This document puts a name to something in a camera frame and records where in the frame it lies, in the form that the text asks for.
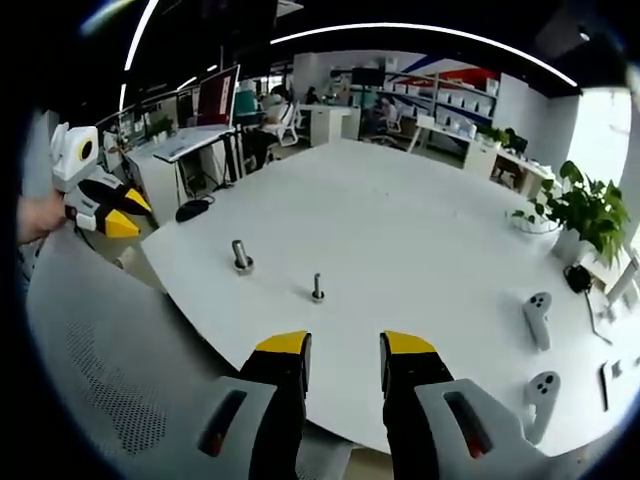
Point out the white VR controller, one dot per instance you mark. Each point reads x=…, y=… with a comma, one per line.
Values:
x=542, y=395
x=537, y=320

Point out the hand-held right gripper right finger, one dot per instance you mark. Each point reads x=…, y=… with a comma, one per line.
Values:
x=410, y=400

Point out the large threaded steel stud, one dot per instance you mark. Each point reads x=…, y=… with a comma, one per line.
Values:
x=239, y=252

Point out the white standing desk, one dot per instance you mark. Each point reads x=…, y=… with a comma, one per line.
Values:
x=190, y=142

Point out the dark computer monitor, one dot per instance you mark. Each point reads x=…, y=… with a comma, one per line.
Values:
x=217, y=97

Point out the shelf with white bins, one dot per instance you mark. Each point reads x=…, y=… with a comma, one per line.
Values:
x=450, y=100

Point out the person's left hand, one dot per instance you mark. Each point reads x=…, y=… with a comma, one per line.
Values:
x=42, y=215

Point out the small black device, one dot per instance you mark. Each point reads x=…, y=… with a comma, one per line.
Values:
x=578, y=278

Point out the small trailing plant in bowl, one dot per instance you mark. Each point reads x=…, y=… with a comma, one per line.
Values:
x=535, y=222

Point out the white flat device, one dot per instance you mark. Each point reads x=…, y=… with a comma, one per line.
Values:
x=617, y=380

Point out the curved ceiling light strip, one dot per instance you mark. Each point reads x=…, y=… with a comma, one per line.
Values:
x=425, y=37

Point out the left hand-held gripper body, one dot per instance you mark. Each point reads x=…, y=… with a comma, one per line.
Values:
x=75, y=150

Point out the black oval object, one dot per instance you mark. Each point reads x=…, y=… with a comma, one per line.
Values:
x=192, y=211

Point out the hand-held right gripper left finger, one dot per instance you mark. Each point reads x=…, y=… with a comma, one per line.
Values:
x=280, y=400

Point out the small threaded steel stud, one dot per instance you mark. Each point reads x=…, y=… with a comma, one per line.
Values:
x=317, y=285

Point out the large silver washer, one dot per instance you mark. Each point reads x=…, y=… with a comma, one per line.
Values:
x=249, y=264

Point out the large green potted plant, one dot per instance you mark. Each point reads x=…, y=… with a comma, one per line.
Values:
x=595, y=210

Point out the grey mesh office chair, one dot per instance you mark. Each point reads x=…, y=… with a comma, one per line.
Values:
x=125, y=350

